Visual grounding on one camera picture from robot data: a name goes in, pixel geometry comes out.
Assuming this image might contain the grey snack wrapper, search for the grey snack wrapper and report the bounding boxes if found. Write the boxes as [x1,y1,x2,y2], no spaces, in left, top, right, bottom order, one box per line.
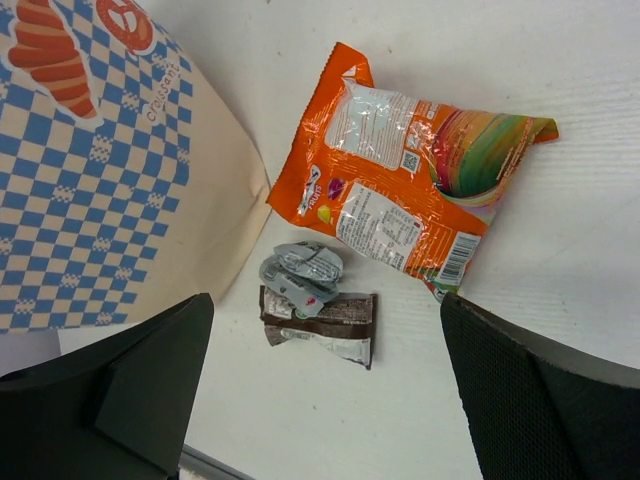
[259,241,344,317]

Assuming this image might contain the brown chocolate bar wrapper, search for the brown chocolate bar wrapper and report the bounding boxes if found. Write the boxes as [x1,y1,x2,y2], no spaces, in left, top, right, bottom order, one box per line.
[259,286,379,370]

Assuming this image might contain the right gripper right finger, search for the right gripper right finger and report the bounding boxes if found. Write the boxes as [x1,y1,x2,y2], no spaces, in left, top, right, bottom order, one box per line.
[440,293,639,479]

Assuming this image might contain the blue checkered paper bag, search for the blue checkered paper bag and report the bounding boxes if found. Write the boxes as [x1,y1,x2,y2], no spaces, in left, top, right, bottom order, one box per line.
[1,1,270,334]

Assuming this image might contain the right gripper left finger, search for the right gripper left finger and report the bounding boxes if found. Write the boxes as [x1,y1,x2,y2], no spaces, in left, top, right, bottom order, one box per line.
[1,293,214,479]

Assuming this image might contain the orange fruit candy bag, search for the orange fruit candy bag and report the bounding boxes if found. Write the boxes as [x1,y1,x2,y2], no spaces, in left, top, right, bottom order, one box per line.
[268,43,559,299]

